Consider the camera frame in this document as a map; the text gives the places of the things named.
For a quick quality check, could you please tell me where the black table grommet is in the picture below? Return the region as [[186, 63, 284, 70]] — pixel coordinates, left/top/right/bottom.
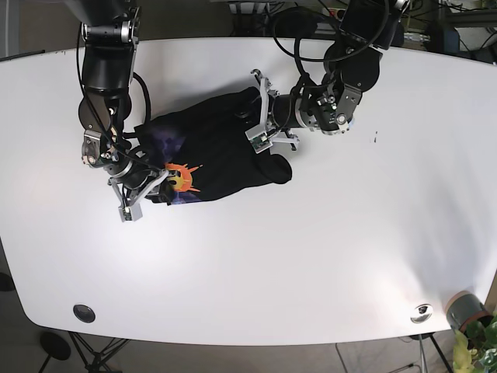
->
[[73, 304, 96, 323]]

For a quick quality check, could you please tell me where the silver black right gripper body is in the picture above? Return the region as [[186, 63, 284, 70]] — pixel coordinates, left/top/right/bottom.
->
[[82, 130, 159, 190]]

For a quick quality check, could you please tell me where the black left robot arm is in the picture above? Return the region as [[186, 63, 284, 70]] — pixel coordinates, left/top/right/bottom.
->
[[245, 1, 409, 153]]

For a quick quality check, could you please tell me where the silver table grommet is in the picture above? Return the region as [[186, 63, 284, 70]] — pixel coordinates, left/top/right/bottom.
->
[[410, 304, 433, 324]]

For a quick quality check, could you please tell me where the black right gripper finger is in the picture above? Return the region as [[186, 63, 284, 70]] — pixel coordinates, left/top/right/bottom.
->
[[146, 183, 176, 204], [116, 171, 171, 222]]

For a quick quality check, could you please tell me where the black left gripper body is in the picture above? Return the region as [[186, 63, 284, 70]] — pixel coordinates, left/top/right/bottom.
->
[[276, 81, 362, 135]]

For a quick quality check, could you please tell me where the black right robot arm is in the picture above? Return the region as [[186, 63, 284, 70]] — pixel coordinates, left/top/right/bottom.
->
[[66, 1, 172, 221]]

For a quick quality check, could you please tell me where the black graphic T-shirt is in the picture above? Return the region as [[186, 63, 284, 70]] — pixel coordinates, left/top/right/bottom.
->
[[135, 87, 292, 204]]

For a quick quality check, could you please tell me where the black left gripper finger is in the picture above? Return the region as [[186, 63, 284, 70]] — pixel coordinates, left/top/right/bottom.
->
[[272, 132, 300, 152], [245, 69, 280, 154]]

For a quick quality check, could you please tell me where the potted green plant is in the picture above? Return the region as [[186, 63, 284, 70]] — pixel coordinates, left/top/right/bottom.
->
[[445, 291, 496, 373]]

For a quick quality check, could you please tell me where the black tripod stand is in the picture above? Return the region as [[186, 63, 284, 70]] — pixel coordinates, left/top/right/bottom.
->
[[39, 331, 130, 373]]

